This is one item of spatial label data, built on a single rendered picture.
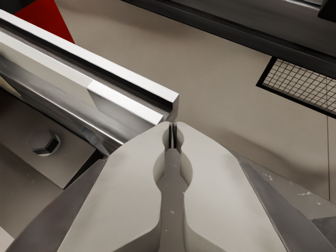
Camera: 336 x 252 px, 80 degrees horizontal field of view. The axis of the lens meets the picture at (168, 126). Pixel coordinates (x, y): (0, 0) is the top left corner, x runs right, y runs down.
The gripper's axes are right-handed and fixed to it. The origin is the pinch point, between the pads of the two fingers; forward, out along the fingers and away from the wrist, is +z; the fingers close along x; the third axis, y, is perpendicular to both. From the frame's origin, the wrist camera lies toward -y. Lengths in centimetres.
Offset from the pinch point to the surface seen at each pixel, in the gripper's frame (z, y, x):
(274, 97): 119, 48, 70
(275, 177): 7.2, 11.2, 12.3
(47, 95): 6.1, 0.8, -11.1
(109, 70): 4.8, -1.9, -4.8
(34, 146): 6.1, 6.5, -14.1
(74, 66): 6.3, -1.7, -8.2
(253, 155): 83, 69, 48
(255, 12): 21.9, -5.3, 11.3
